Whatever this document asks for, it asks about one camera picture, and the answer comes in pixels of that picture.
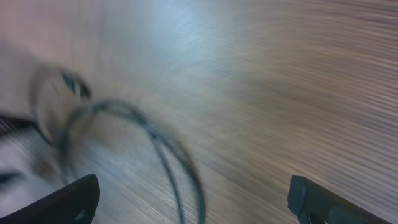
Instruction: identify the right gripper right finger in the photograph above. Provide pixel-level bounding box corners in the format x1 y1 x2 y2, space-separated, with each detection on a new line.
287 175 391 224

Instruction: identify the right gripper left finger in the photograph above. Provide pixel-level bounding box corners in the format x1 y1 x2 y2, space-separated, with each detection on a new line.
1 174 100 224

